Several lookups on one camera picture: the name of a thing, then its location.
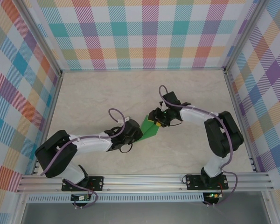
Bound green paper sheet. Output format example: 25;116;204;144
135;114;160;143

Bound grey metal panel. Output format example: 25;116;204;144
21;202;271;224

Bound small green circuit board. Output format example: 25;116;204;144
206;192;224;199
71;194;92;202

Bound thin black right gripper cable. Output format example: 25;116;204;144
169;116;184;126

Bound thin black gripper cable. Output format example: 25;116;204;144
120;143;133;154
169;116;184;126

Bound thin black left gripper cable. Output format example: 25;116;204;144
120;143;133;154

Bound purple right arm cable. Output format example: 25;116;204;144
159;85;238;207

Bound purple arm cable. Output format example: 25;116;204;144
159;85;238;207
39;108;128;208

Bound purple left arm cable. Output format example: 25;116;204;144
39;108;128;208

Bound aluminium mounting rail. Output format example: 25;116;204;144
16;172;275;194

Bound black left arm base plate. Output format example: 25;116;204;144
61;176;105;192

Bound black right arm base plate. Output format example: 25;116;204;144
186;174;229;191

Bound slotted grey cable duct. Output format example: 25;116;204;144
27;192;205;203

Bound aluminium table edge rail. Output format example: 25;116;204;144
31;71;65;175
223;70;259;173

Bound black round cable mount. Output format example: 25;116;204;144
202;198;221;207

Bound aluminium frame post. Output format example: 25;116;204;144
18;0;63;75
224;0;269;74

